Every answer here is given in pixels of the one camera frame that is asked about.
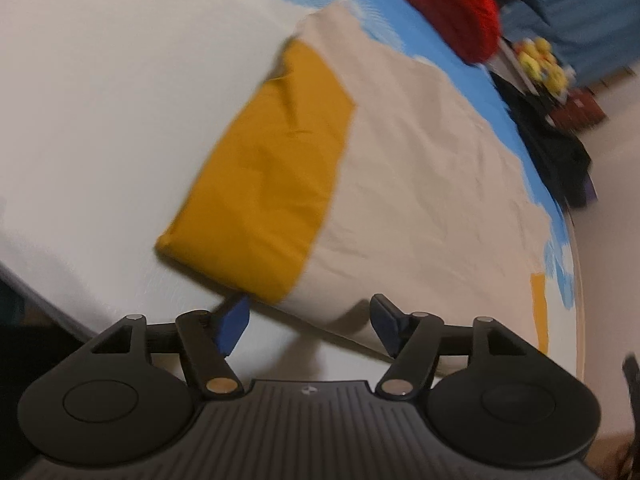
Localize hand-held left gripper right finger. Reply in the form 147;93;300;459
371;296;538;401

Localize red knitted cloth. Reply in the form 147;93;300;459
350;0;502;65

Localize yellow plush toys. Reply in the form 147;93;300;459
515;37;568;96

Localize teal blue cloth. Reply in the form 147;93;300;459
492;0;640;86

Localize black cloth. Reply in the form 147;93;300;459
492;67;598;208

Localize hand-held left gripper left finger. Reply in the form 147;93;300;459
90;296;251;401

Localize blue and white bed sheet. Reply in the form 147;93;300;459
0;0;581;381

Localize brown box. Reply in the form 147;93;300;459
547;87;608;133

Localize beige and mustard garment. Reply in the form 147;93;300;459
154;2;553;378

